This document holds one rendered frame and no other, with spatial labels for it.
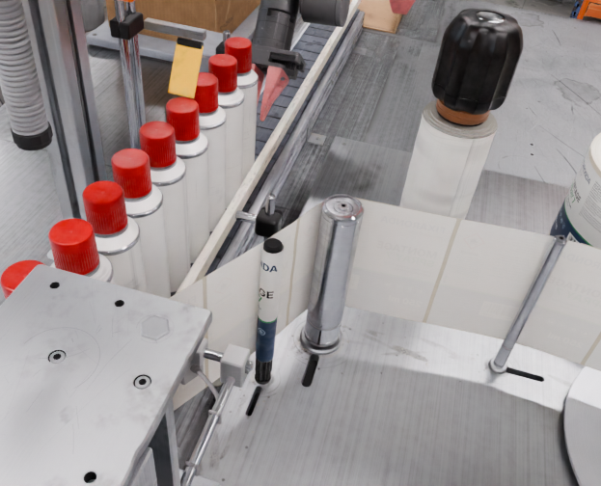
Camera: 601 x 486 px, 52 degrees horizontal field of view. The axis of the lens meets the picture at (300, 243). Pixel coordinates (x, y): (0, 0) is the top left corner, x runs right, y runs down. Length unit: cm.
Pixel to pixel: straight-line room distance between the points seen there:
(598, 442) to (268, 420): 32
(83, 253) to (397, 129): 76
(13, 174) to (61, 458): 75
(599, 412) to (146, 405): 50
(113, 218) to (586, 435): 49
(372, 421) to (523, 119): 80
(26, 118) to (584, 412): 60
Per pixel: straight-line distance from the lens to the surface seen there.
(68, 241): 49
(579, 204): 82
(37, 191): 98
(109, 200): 52
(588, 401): 71
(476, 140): 70
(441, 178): 73
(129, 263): 56
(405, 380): 67
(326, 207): 54
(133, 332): 34
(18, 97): 58
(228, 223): 76
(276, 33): 92
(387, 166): 95
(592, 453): 67
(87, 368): 33
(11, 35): 56
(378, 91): 126
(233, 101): 74
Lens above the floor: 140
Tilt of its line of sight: 42 degrees down
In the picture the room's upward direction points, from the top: 7 degrees clockwise
